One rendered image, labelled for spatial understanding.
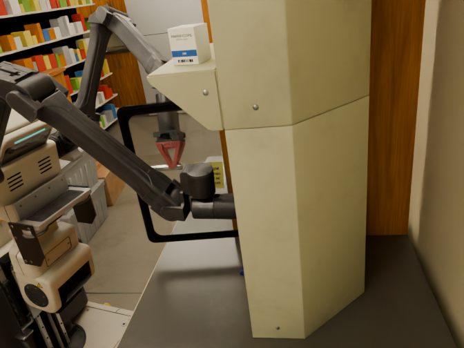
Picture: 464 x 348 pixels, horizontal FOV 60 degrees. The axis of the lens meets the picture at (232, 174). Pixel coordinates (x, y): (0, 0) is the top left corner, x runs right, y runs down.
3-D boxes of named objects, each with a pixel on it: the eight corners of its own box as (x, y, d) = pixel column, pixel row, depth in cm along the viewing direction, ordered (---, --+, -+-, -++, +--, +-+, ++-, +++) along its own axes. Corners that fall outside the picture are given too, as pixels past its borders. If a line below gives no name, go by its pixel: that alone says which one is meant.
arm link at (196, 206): (194, 208, 94) (189, 224, 89) (190, 184, 90) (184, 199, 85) (223, 208, 93) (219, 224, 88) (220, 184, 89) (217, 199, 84)
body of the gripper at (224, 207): (250, 182, 91) (218, 182, 92) (246, 206, 82) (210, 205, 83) (251, 207, 94) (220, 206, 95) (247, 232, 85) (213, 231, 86)
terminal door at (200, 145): (255, 235, 111) (239, 94, 94) (149, 243, 114) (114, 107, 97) (255, 234, 112) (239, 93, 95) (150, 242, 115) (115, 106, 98)
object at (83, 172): (105, 178, 326) (94, 140, 312) (68, 218, 272) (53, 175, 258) (59, 180, 333) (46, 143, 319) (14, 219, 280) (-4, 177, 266)
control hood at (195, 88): (245, 83, 94) (241, 39, 90) (224, 130, 66) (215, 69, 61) (198, 88, 96) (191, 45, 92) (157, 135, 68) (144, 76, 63)
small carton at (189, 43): (211, 58, 71) (206, 22, 69) (199, 64, 67) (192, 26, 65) (187, 59, 73) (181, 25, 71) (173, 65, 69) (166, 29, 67)
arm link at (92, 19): (113, 14, 141) (86, 3, 134) (134, 15, 132) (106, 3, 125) (87, 137, 147) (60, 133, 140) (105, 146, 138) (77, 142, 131)
